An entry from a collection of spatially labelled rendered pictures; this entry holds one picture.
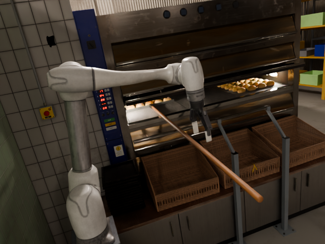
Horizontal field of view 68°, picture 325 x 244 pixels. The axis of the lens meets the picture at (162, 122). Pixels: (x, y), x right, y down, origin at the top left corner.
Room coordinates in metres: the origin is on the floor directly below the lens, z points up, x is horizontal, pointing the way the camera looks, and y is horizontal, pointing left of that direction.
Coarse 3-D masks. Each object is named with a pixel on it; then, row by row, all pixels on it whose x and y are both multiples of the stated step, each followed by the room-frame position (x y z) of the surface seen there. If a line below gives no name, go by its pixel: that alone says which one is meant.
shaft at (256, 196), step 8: (160, 112) 2.19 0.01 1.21; (168, 120) 1.94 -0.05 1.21; (176, 128) 1.74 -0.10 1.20; (184, 136) 1.58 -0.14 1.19; (192, 144) 1.45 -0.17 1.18; (208, 152) 1.26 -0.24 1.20; (216, 160) 1.16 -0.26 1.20; (224, 168) 1.07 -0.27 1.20; (232, 176) 1.00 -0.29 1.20; (240, 184) 0.93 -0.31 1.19; (248, 192) 0.88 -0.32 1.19; (256, 192) 0.85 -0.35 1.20; (256, 200) 0.82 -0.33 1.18
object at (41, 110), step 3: (48, 105) 1.88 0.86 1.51; (51, 105) 1.87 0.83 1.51; (39, 108) 1.83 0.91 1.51; (42, 108) 1.84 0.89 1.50; (45, 108) 1.84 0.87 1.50; (51, 108) 1.85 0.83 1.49; (39, 111) 1.83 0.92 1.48; (42, 111) 1.84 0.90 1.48; (48, 111) 1.84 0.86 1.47; (51, 111) 1.85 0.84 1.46; (54, 111) 1.88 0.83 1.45; (42, 114) 1.83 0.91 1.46; (51, 114) 1.85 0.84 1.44; (54, 114) 1.86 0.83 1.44; (42, 117) 1.83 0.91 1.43; (45, 117) 1.84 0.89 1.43; (48, 117) 1.84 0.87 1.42; (51, 117) 1.85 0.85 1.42; (54, 117) 1.85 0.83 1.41
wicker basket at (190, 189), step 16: (160, 160) 2.06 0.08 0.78; (192, 160) 2.11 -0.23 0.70; (160, 176) 2.02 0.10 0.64; (176, 176) 2.04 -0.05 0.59; (192, 176) 2.00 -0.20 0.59; (208, 176) 1.89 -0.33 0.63; (160, 192) 1.83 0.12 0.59; (176, 192) 1.80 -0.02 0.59; (192, 192) 1.76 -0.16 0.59; (208, 192) 1.69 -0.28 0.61; (160, 208) 1.60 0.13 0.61
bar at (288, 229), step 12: (264, 108) 1.97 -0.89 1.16; (216, 120) 1.86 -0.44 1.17; (168, 132) 1.76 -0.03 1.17; (228, 144) 1.72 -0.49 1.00; (288, 144) 1.76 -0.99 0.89; (288, 156) 1.76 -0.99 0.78; (288, 168) 1.76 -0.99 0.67; (288, 180) 1.76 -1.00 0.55; (288, 192) 1.76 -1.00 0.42; (240, 204) 1.65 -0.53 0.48; (240, 216) 1.65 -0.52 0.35; (240, 228) 1.64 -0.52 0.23; (276, 228) 1.80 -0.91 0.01; (288, 228) 1.77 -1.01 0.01; (240, 240) 1.64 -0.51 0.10
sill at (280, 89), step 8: (280, 88) 2.46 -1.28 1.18; (288, 88) 2.48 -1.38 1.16; (240, 96) 2.39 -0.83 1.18; (248, 96) 2.36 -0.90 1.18; (256, 96) 2.38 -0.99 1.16; (208, 104) 2.30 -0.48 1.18; (216, 104) 2.27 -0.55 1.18; (224, 104) 2.29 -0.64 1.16; (176, 112) 2.21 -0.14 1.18; (184, 112) 2.19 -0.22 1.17; (144, 120) 2.13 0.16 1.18; (152, 120) 2.11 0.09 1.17; (160, 120) 2.13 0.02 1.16
